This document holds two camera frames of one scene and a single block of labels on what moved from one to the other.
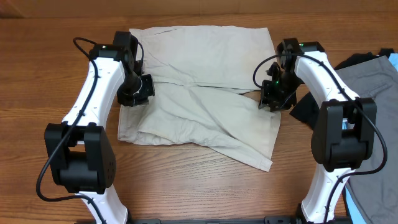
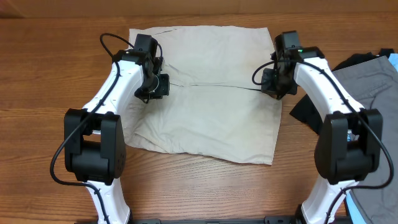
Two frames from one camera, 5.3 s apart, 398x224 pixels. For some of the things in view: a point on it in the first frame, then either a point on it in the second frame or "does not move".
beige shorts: (206, 93) does not move
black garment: (310, 110) does not move
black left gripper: (142, 99) → (163, 88)
